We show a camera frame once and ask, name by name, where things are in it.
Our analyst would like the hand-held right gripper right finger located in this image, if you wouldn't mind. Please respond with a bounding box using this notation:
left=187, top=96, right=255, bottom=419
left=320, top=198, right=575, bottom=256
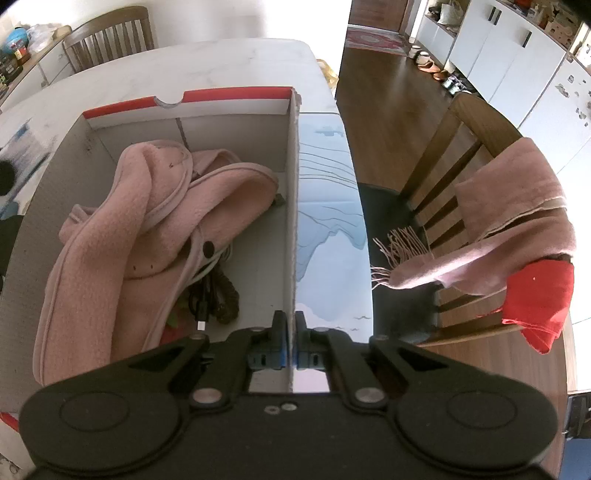
left=294, top=310, right=450, bottom=411

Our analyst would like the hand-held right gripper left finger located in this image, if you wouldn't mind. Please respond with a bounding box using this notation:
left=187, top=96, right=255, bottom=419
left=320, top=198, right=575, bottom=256
left=129, top=310, right=289, bottom=411

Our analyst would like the brown scrunchie hair tie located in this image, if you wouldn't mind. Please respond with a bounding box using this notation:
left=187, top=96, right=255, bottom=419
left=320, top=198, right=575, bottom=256
left=215, top=268, right=241, bottom=321

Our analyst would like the black cable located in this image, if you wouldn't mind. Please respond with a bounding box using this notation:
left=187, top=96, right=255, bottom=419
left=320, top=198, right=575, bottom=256
left=187, top=272, right=227, bottom=332

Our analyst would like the pink fleece garment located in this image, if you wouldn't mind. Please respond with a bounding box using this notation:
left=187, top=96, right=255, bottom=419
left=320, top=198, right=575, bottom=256
left=33, top=138, right=280, bottom=386

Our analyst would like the white cable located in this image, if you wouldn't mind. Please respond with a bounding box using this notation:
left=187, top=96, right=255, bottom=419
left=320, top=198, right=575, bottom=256
left=185, top=247, right=232, bottom=282

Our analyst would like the pink plush toy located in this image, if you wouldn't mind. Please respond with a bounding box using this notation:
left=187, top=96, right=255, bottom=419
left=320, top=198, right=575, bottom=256
left=159, top=295, right=195, bottom=344

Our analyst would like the white cardboard box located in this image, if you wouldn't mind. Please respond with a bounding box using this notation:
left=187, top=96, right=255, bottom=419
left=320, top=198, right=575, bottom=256
left=0, top=85, right=303, bottom=432

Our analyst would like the black seat cushion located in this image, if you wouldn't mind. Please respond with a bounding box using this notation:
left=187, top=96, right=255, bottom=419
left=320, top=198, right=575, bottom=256
left=358, top=182, right=444, bottom=344

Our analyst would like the blue printed table mat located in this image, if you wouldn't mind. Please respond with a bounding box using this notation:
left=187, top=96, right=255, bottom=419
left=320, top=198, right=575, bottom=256
left=295, top=111, right=375, bottom=344

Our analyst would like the white wooden sideboard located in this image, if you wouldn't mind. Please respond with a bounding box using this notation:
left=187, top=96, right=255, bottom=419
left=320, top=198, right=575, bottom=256
left=0, top=25, right=75, bottom=112

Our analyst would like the clear plastic bag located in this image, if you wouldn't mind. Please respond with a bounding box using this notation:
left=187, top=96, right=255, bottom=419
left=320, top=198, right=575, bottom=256
left=28, top=23, right=58, bottom=51

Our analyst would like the red cloth on chair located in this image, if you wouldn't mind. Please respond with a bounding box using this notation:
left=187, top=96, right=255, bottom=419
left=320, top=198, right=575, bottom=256
left=501, top=259, right=575, bottom=355

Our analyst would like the brown wooden chair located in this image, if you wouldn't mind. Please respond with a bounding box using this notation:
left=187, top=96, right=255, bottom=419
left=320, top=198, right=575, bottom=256
left=62, top=6, right=155, bottom=75

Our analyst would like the pink fringed scarf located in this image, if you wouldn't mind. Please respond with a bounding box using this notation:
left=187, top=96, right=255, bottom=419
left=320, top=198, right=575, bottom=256
left=372, top=136, right=578, bottom=296

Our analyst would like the yellow bag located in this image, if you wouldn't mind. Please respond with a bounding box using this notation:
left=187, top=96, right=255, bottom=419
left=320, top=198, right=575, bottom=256
left=316, top=58, right=340, bottom=88

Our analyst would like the dark wooden chair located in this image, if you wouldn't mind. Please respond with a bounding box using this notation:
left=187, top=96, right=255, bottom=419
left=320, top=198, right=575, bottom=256
left=360, top=92, right=575, bottom=349

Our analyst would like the row of shoes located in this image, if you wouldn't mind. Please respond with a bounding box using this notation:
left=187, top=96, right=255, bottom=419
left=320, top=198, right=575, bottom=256
left=409, top=44, right=446, bottom=77

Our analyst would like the patterned red rug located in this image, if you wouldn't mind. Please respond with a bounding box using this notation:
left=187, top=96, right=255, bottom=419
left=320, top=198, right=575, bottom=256
left=345, top=25, right=411, bottom=56

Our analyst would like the brown door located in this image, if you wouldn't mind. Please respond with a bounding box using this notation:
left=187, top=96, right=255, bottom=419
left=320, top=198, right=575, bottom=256
left=348, top=0, right=416, bottom=33

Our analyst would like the white tote bag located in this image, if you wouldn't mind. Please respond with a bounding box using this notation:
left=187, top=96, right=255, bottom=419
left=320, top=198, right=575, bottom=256
left=436, top=0, right=465, bottom=26

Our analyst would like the white cabinet wall unit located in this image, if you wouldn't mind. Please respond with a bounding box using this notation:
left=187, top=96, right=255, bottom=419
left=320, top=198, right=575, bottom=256
left=413, top=0, right=591, bottom=185

